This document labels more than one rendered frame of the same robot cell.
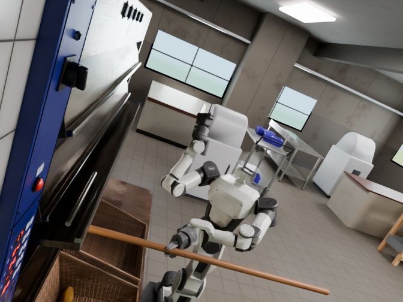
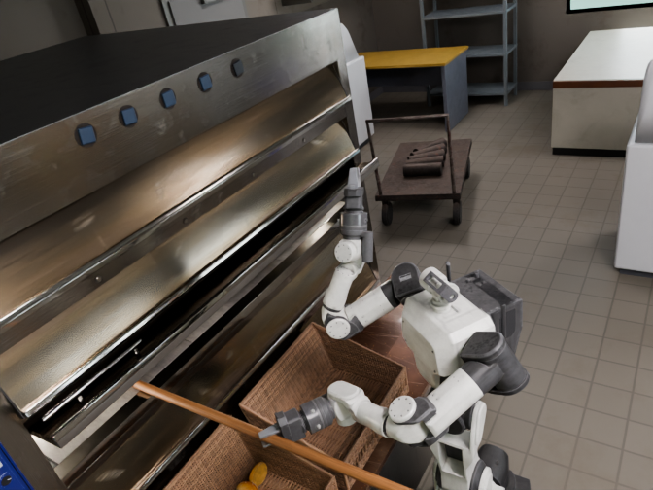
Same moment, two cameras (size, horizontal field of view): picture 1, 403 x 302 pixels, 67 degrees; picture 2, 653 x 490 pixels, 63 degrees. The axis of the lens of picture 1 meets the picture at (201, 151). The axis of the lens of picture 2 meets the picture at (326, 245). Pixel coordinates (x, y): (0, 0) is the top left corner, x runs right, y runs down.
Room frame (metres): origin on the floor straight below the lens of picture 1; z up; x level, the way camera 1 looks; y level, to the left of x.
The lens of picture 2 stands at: (0.69, -1.08, 2.40)
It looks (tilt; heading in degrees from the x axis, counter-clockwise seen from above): 30 degrees down; 52
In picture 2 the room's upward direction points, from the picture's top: 12 degrees counter-clockwise
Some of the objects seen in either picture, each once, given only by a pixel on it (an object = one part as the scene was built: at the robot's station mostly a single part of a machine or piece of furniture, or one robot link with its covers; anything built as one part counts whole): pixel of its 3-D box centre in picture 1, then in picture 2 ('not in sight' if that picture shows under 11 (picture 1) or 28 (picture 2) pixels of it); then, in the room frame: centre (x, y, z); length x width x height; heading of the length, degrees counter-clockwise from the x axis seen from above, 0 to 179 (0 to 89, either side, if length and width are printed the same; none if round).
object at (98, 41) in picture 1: (126, 21); (185, 103); (1.54, 0.59, 1.99); 1.80 x 0.08 x 0.21; 13
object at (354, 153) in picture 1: (346, 166); not in sight; (7.59, -3.45, 0.83); 0.83 x 0.71 x 1.66; 18
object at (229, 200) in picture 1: (232, 201); (461, 334); (1.75, -0.30, 1.27); 0.34 x 0.30 x 0.36; 69
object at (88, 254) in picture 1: (108, 241); (327, 397); (1.62, 0.31, 0.72); 0.56 x 0.49 x 0.28; 14
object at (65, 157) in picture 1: (104, 109); (227, 223); (1.54, 0.56, 1.54); 1.79 x 0.11 x 0.19; 13
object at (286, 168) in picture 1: (286, 152); not in sight; (7.72, -2.00, 0.50); 1.94 x 0.73 x 1.01; 14
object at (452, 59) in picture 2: not in sight; (401, 89); (6.17, 3.61, 0.43); 1.56 x 0.80 x 0.85; 104
